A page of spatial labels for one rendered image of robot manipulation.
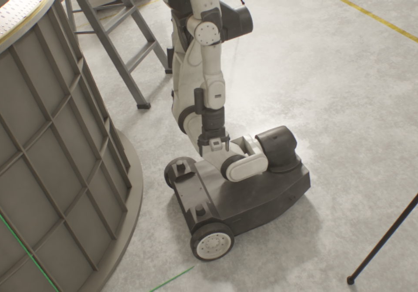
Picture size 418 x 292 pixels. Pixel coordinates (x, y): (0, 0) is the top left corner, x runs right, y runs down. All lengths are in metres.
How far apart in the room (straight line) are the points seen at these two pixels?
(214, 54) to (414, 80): 1.83
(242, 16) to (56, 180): 1.02
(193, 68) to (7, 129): 0.73
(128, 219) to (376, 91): 1.73
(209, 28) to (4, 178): 0.93
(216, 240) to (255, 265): 0.20
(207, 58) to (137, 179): 1.25
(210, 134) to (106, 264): 0.91
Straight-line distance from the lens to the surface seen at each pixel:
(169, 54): 1.95
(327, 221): 2.12
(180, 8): 1.58
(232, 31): 1.70
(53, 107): 1.90
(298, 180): 2.08
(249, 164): 1.99
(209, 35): 1.42
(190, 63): 1.66
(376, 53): 3.37
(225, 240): 2.00
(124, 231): 2.30
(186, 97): 1.76
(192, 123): 1.76
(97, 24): 3.09
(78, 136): 2.04
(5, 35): 1.69
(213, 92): 1.52
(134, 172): 2.63
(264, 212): 2.04
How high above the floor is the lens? 1.60
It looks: 37 degrees down
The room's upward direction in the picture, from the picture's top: 16 degrees counter-clockwise
